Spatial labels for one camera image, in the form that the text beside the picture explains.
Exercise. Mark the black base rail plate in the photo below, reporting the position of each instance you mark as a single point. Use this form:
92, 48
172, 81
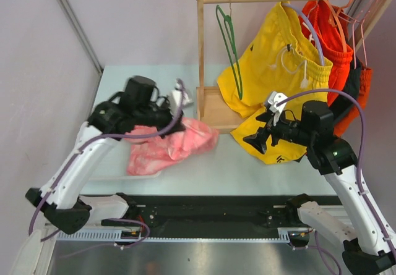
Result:
228, 216

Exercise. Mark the white slotted cable duct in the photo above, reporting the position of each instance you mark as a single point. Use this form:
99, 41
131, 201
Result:
124, 235

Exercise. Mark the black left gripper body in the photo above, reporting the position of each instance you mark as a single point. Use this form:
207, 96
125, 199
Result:
153, 115

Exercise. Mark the pink patterned shorts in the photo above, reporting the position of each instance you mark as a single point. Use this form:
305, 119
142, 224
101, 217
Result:
150, 155

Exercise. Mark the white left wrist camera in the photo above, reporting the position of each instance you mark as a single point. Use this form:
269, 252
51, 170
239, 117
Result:
179, 96

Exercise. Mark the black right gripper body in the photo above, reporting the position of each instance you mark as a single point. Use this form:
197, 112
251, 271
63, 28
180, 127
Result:
289, 130

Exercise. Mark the black and orange shorts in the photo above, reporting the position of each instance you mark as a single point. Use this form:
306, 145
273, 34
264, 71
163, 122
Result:
357, 86

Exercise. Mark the wooden clothes rack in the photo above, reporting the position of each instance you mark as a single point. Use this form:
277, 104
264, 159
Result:
211, 107

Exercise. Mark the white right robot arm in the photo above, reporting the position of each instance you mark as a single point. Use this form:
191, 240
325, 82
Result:
363, 244

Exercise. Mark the yellow shorts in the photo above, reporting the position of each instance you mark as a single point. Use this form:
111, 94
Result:
280, 58

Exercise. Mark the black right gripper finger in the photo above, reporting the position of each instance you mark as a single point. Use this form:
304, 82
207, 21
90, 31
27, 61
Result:
257, 141
266, 117

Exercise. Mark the lavender plastic hanger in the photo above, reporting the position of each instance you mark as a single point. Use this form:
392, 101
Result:
311, 29

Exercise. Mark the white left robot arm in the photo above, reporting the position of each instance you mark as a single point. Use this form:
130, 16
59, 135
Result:
130, 113

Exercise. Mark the white plastic basket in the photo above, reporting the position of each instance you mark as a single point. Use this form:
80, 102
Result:
116, 177

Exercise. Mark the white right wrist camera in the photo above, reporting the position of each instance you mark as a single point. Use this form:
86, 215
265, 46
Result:
272, 102

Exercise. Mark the green wire hanger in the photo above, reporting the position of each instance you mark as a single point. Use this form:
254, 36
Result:
227, 30

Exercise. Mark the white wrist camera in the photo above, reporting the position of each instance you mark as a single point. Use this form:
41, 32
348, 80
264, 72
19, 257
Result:
179, 96
272, 102

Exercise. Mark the pink wire hanger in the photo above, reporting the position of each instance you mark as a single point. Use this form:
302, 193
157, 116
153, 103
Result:
359, 18

